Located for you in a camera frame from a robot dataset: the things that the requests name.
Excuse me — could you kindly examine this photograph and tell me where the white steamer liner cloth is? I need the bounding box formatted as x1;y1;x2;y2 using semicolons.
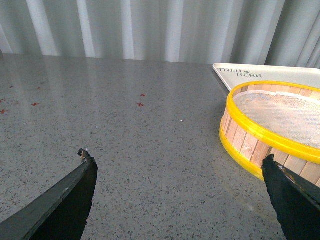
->
233;90;320;149

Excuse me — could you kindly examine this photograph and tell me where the bamboo steamer with yellow rims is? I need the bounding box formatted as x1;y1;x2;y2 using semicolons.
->
219;81;320;185

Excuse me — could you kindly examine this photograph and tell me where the cream rectangular tray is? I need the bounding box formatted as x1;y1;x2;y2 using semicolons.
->
212;63;320;91

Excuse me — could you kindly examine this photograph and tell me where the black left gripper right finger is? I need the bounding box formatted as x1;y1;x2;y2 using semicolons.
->
262;154;320;240

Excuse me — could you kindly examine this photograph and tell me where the grey pleated curtain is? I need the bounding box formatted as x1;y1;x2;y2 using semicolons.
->
0;0;320;68

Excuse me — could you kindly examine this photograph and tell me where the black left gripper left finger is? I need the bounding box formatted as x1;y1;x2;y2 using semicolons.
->
0;148;98;240

